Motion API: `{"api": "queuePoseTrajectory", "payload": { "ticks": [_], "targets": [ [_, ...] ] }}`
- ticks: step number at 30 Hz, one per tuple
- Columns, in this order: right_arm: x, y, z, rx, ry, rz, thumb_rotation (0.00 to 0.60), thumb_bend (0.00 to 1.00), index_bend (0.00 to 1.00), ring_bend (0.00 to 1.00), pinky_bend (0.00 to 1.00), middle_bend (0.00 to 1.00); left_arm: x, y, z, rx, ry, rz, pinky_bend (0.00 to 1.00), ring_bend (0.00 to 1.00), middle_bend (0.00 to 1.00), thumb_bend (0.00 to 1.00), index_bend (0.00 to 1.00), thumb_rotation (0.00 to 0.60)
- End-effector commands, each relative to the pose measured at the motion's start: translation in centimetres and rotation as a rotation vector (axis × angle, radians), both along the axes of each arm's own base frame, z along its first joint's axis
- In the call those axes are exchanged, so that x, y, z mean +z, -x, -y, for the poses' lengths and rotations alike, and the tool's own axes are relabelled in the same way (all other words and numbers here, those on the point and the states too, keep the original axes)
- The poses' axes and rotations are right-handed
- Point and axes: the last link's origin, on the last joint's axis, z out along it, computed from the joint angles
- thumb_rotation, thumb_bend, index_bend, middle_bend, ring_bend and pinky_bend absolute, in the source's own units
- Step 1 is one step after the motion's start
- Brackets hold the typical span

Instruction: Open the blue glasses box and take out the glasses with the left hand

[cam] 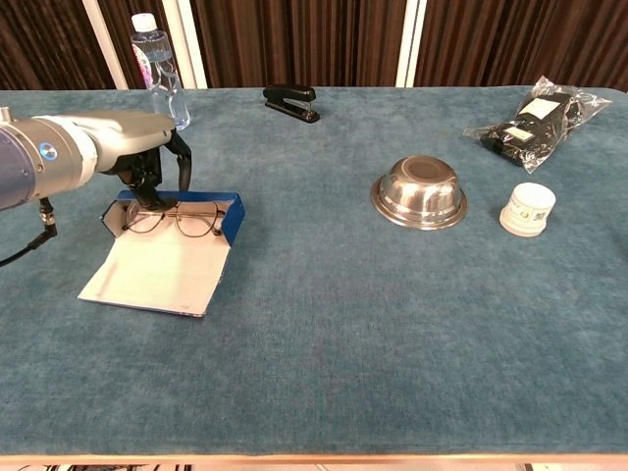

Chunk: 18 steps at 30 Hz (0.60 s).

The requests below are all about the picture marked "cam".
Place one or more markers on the white narrow pillar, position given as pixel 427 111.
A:
pixel 105 44

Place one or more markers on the dark brown curtain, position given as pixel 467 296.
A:
pixel 294 39

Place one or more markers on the blue glasses case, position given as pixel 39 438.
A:
pixel 157 275

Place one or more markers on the eyeglasses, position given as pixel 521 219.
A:
pixel 196 234

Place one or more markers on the upturned stainless steel bowl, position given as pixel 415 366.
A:
pixel 419 196

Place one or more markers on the black stapler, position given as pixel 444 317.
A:
pixel 289 98

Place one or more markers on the plastic bag of black socks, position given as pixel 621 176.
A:
pixel 535 127

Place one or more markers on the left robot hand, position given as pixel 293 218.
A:
pixel 127 135

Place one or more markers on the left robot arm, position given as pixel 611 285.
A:
pixel 29 162

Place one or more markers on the clear plastic water bottle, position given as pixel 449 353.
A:
pixel 157 64

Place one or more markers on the white wide pillar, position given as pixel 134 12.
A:
pixel 186 44

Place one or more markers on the teal table cloth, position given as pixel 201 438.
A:
pixel 343 319

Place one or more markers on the small white jar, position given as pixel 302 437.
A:
pixel 527 211

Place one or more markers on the white pillar with grey edge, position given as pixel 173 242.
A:
pixel 411 44

